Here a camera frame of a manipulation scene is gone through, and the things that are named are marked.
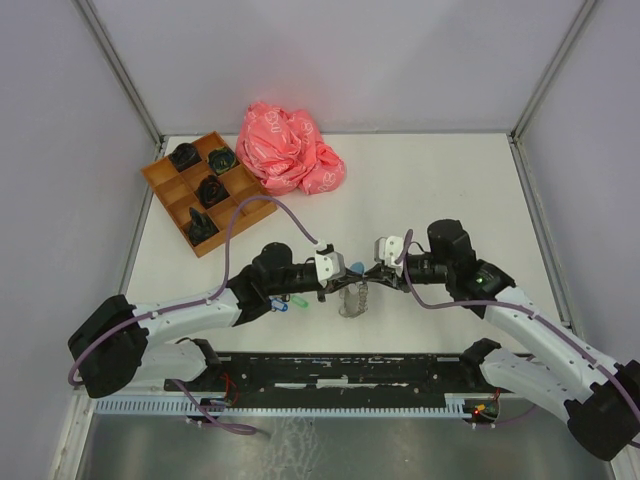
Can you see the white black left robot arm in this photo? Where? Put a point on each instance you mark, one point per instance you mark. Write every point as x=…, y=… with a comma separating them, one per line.
x=122, y=343

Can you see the black rolled item top left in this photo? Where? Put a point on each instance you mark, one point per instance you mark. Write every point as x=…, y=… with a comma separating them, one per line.
x=184, y=156

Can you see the brown wooden compartment tray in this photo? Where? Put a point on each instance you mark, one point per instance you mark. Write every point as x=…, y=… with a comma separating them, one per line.
x=177, y=192

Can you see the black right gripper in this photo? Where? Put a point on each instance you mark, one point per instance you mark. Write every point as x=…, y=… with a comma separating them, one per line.
x=381, y=275

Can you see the aluminium frame post right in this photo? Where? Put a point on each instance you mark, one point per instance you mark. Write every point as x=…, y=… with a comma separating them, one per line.
x=552, y=70

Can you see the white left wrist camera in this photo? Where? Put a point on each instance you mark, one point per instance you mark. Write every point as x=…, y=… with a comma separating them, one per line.
x=328, y=262

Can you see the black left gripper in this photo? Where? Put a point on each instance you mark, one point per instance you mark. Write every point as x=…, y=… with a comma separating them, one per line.
x=346, y=280

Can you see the black yellow rolled item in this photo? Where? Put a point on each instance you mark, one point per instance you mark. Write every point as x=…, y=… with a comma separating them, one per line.
x=221, y=160

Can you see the aluminium front frame rail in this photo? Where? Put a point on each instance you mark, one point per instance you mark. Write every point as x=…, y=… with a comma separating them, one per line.
x=136, y=390

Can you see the aluminium frame post left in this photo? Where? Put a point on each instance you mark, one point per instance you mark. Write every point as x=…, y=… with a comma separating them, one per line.
x=97, y=29

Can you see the black metal base rail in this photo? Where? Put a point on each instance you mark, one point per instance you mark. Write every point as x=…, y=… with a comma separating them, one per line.
x=335, y=381

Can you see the black rolled item centre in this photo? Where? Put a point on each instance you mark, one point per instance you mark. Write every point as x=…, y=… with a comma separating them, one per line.
x=211, y=192

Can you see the crumpled pink plastic bag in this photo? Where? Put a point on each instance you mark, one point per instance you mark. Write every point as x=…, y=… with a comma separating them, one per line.
x=285, y=151

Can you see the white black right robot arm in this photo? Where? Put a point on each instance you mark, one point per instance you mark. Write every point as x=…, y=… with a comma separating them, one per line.
x=594, y=395

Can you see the black rolled item lower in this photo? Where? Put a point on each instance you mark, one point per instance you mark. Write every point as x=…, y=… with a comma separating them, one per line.
x=201, y=227

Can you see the aluminium frame post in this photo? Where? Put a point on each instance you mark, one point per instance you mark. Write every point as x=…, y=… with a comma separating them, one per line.
x=552, y=70
x=97, y=29

